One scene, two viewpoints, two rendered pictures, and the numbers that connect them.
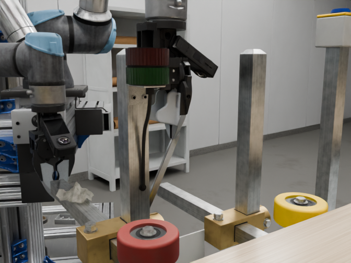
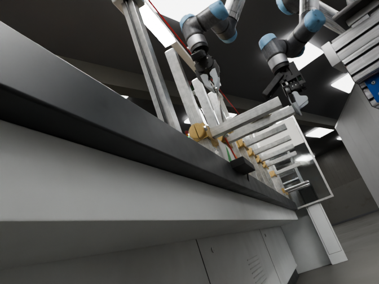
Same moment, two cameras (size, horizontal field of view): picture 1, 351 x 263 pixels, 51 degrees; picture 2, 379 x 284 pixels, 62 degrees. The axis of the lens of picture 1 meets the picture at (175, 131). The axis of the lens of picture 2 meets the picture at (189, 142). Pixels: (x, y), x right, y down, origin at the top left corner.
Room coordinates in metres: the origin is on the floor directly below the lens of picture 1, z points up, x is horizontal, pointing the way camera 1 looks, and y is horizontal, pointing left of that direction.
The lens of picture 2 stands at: (1.38, -0.78, 0.44)
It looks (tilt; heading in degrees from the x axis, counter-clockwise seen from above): 20 degrees up; 140
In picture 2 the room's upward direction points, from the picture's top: 19 degrees counter-clockwise
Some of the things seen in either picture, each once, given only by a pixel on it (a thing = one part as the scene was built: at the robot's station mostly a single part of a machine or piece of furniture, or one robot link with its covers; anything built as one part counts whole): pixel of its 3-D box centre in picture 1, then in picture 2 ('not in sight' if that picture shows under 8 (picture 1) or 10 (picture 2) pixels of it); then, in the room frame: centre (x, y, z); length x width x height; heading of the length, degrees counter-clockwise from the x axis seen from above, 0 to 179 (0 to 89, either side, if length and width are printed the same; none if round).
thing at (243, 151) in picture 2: not in sight; (244, 155); (0.28, 0.48, 0.88); 0.03 x 0.03 x 0.48; 34
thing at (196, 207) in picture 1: (217, 219); (217, 132); (0.71, -0.09, 0.80); 0.43 x 0.03 x 0.04; 34
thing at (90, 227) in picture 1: (90, 227); not in sight; (0.51, 0.13, 0.88); 0.02 x 0.02 x 0.01
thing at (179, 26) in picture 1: (162, 57); (205, 62); (0.68, 0.02, 1.13); 0.09 x 0.08 x 0.12; 123
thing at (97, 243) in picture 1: (124, 237); (220, 141); (0.54, 0.08, 0.85); 0.13 x 0.06 x 0.05; 124
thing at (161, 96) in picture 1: (160, 114); (217, 81); (0.69, 0.03, 1.02); 0.06 x 0.03 x 0.09; 123
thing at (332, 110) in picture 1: (329, 145); (150, 67); (0.84, -0.36, 0.92); 0.05 x 0.04 x 0.45; 124
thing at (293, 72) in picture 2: (48, 131); (289, 79); (0.81, 0.29, 0.96); 0.09 x 0.08 x 0.12; 34
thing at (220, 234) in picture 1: (238, 224); (203, 136); (0.68, -0.12, 0.80); 0.13 x 0.06 x 0.05; 124
